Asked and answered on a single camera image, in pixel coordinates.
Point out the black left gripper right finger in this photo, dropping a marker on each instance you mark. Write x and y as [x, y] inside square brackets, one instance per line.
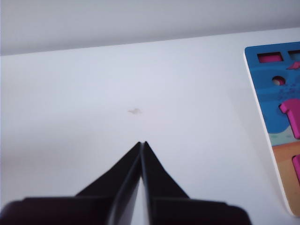
[159, 185]

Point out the colourful wooden puzzle board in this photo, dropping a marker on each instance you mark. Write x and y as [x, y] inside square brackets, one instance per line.
[264, 70]

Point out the magenta number one piece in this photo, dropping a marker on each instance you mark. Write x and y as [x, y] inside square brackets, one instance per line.
[293, 117]

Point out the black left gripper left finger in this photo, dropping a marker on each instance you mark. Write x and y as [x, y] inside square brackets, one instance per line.
[122, 182]

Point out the magenta rectangle block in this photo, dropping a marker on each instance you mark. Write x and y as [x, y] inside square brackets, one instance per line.
[297, 168]

